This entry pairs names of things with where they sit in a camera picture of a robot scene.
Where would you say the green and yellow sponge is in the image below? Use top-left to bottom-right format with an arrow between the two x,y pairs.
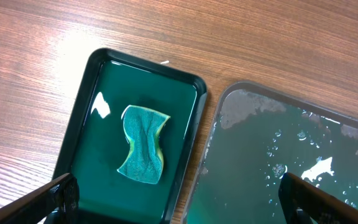
117,105 -> 170,184

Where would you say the small black water tray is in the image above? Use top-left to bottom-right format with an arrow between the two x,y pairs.
53,48 -> 208,223

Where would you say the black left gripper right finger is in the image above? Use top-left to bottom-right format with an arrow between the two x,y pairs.
278,172 -> 358,224

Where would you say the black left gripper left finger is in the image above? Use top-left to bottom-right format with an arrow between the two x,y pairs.
0,173 -> 80,224

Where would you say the large dark serving tray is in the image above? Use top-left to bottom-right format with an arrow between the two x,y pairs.
181,81 -> 358,223

